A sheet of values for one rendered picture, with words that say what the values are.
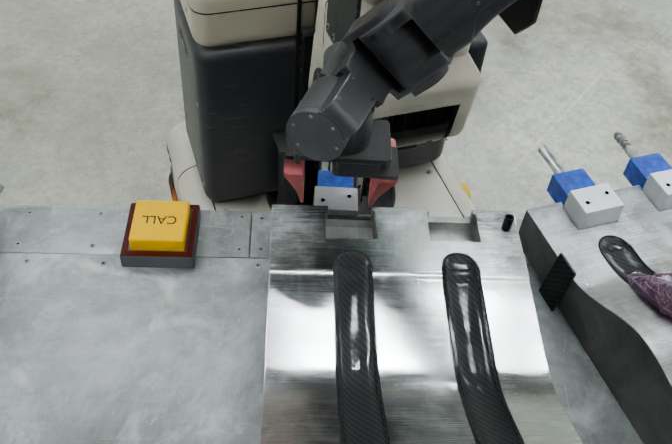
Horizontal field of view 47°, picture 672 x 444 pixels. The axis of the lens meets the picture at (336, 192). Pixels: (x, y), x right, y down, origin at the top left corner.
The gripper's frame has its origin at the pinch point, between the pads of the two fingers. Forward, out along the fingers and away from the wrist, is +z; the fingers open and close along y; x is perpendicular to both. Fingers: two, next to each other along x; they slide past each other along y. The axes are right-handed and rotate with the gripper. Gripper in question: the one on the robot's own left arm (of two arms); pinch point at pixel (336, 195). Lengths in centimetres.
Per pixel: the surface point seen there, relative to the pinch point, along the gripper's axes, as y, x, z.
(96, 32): -71, 147, 85
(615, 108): 93, 124, 83
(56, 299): -29.4, -12.8, 5.2
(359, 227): 2.4, -6.0, -1.6
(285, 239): -5.5, -10.5, -4.2
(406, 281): 6.7, -14.9, -4.0
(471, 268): 13.4, -12.9, -4.1
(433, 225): 10.4, -5.8, -2.4
